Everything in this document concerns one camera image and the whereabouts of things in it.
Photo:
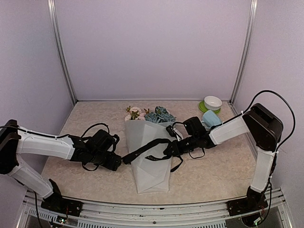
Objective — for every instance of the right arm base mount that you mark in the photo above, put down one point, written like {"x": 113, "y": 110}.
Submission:
{"x": 251, "y": 202}

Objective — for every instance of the aluminium corner post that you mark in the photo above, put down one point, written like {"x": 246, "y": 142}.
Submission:
{"x": 245, "y": 51}
{"x": 59, "y": 46}

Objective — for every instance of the aluminium front rail frame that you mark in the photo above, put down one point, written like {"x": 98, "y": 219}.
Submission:
{"x": 274, "y": 213}

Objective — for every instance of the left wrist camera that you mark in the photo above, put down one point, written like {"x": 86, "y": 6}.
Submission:
{"x": 116, "y": 140}

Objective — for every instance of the left aluminium corner post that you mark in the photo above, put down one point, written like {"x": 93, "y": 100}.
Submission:
{"x": 59, "y": 46}

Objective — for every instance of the white ceramic bowl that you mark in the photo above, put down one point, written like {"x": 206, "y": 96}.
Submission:
{"x": 212, "y": 103}

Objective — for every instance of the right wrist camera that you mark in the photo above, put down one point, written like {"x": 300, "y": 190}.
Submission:
{"x": 173, "y": 132}

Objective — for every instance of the green round saucer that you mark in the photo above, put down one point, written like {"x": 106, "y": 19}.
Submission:
{"x": 204, "y": 109}

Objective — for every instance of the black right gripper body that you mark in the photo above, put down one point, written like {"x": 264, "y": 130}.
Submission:
{"x": 185, "y": 148}

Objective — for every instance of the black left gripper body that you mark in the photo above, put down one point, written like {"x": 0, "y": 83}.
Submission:
{"x": 98, "y": 158}

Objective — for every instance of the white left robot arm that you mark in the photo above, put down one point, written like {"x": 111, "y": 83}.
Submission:
{"x": 15, "y": 141}

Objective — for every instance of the pink fake rose stem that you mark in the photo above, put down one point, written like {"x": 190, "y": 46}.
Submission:
{"x": 134, "y": 113}
{"x": 145, "y": 114}

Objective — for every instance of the right aluminium corner post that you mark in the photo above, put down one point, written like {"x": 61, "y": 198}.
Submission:
{"x": 245, "y": 51}

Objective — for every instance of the blue fake hydrangea stem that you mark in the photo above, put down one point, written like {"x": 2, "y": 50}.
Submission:
{"x": 160, "y": 115}

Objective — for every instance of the light blue ceramic mug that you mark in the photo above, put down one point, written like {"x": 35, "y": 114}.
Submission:
{"x": 210, "y": 119}

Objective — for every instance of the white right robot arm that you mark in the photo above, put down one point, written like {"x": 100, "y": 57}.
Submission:
{"x": 265, "y": 128}

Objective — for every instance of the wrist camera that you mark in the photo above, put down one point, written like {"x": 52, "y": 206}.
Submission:
{"x": 173, "y": 132}
{"x": 116, "y": 140}

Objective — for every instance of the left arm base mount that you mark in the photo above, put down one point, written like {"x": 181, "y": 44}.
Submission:
{"x": 56, "y": 203}

